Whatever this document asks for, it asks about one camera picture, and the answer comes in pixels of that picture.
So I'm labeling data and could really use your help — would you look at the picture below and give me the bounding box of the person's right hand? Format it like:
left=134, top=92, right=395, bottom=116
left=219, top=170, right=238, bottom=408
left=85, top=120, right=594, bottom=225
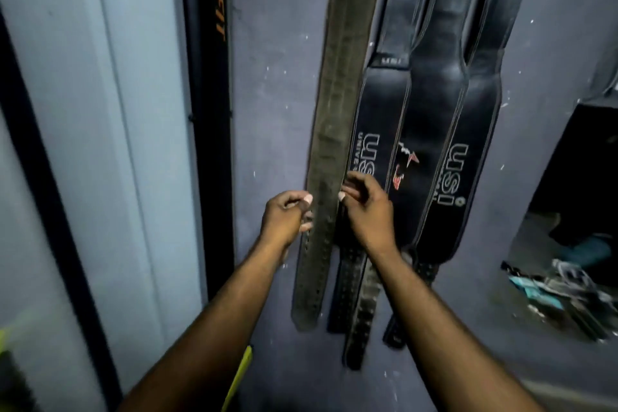
left=337, top=171, right=400, bottom=259

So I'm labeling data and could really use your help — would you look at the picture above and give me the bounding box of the person's left hand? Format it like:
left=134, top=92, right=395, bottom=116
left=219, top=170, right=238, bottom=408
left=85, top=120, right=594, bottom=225
left=260, top=190, right=314, bottom=256

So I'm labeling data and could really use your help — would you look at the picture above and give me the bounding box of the olive suede weightlifting belt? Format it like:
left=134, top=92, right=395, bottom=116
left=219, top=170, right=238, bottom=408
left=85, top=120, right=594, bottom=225
left=291, top=0, right=390, bottom=332

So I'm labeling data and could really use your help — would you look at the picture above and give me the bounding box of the person's right forearm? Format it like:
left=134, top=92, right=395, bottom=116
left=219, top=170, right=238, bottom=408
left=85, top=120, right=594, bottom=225
left=369, top=245, right=547, bottom=412

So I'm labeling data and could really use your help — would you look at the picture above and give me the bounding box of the person's left forearm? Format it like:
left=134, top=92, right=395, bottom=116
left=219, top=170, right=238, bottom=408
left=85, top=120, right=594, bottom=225
left=117, top=239, right=289, bottom=412

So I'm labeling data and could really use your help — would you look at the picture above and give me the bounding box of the black belt with white print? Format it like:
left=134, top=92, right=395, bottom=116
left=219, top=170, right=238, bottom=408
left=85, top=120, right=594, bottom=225
left=382, top=0, right=540, bottom=350
left=327, top=0, right=442, bottom=334

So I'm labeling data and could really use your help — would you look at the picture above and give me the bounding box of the black belt with red print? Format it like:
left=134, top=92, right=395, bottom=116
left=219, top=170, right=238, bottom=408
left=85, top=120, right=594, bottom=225
left=342, top=0, right=493, bottom=371

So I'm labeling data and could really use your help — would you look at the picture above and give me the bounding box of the black upright bar, orange print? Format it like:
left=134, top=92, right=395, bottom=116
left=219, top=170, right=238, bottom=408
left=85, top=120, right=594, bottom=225
left=177, top=0, right=236, bottom=302

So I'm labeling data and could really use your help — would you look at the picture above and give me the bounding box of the yellow strip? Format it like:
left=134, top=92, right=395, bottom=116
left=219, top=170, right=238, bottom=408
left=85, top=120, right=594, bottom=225
left=220, top=344, right=254, bottom=412

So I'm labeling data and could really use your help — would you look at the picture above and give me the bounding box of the pile of clutter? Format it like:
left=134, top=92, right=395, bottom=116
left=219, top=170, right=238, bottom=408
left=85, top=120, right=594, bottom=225
left=500, top=232, right=618, bottom=345

